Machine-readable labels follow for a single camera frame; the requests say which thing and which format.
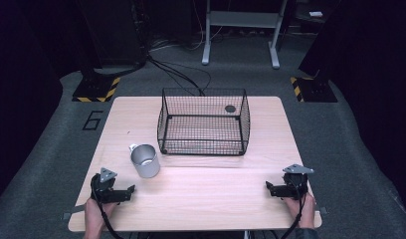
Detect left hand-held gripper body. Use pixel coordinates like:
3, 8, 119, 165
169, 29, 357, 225
90, 166, 132, 204

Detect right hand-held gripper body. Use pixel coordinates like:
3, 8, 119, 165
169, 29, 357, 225
271, 163, 315, 201

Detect silver metal cup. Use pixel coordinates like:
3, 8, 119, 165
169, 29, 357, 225
128, 142, 161, 179

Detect black wire basket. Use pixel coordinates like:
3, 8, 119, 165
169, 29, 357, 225
156, 87, 252, 157

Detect person's left hand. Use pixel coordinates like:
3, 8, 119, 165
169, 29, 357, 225
84, 196, 118, 230

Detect person's right hand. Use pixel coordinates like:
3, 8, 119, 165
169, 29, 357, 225
283, 191, 316, 230

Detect black striped-edge stand base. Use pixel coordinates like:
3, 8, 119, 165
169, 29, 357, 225
72, 73, 121, 104
289, 76, 338, 104

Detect black cabinet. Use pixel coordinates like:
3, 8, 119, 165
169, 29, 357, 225
76, 0, 149, 69

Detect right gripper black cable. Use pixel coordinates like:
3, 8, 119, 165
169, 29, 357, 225
280, 193, 307, 239

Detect black floor cables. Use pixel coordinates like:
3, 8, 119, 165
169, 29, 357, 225
146, 54, 213, 98

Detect white metal stand frame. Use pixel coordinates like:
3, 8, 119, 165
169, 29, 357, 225
201, 0, 289, 70

